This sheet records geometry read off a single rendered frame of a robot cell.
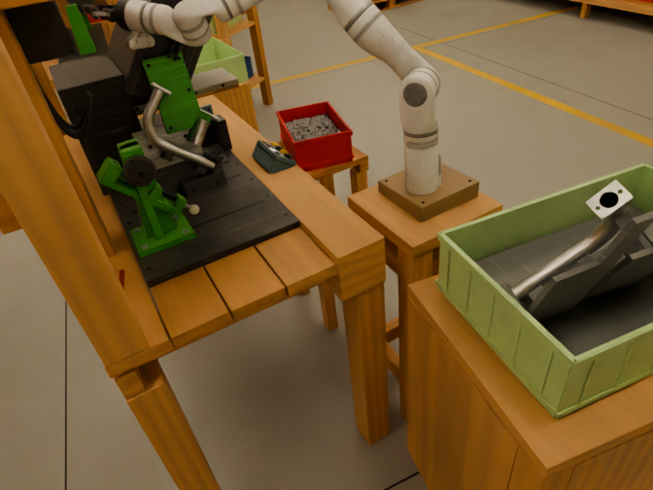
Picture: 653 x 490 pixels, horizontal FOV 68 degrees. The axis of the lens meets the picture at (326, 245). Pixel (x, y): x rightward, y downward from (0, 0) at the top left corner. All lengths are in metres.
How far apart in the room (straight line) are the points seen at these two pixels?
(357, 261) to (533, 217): 0.45
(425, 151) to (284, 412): 1.16
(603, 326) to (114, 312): 0.98
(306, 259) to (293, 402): 0.92
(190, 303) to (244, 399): 0.96
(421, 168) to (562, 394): 0.67
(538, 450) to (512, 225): 0.53
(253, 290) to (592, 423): 0.74
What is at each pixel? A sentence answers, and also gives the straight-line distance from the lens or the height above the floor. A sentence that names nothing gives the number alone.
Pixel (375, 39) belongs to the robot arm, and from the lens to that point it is 1.28.
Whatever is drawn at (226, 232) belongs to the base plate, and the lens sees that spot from 1.32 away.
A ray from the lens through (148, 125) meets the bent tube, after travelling 1.49.
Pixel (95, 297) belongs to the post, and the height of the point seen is 1.05.
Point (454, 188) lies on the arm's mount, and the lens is 1.41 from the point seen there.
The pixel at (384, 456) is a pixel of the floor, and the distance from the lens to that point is 1.86.
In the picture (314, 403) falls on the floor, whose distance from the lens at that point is 1.99.
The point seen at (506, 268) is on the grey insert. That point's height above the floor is 0.85.
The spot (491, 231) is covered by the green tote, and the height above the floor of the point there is 0.92.
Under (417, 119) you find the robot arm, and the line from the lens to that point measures 1.29.
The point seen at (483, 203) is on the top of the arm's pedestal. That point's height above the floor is 0.85.
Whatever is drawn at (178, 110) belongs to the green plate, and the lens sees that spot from 1.54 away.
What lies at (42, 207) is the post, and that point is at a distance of 0.90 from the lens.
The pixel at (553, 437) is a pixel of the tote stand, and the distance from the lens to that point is 1.02.
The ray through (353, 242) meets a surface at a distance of 1.21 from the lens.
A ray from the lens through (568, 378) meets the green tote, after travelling 0.96.
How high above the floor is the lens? 1.63
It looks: 37 degrees down
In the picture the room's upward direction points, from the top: 7 degrees counter-clockwise
